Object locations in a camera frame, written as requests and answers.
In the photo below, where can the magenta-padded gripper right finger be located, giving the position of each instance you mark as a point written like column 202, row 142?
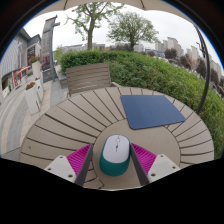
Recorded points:
column 145, row 159

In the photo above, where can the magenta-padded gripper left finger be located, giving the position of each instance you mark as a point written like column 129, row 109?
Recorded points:
column 78, row 160

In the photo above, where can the white and teal computer mouse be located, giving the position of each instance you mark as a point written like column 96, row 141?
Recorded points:
column 115, row 156

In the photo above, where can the blue rectangular mouse pad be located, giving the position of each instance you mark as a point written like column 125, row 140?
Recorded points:
column 150, row 111

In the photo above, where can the white planter with orange flowers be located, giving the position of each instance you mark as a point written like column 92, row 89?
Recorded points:
column 32, row 98

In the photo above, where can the brown slatted outdoor chair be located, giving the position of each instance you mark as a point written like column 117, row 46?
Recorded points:
column 88, row 78

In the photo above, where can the green trimmed hedge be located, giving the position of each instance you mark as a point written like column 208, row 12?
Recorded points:
column 160, row 73

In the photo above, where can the white planter with red flowers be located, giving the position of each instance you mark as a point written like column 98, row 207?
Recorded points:
column 35, row 68

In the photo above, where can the dark curved parasol pole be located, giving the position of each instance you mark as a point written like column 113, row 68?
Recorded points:
column 206, row 66

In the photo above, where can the grey storefront building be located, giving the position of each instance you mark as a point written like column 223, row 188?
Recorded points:
column 15, row 63

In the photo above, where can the distant apartment buildings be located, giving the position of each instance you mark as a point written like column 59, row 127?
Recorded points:
column 173, row 43

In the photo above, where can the tall grey sign pillar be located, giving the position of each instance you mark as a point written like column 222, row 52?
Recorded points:
column 46, row 43

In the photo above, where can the thin-crowned tree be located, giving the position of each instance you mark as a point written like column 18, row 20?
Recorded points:
column 90, row 33

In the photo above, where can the round-crowned tree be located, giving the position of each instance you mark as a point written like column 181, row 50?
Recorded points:
column 131, row 28

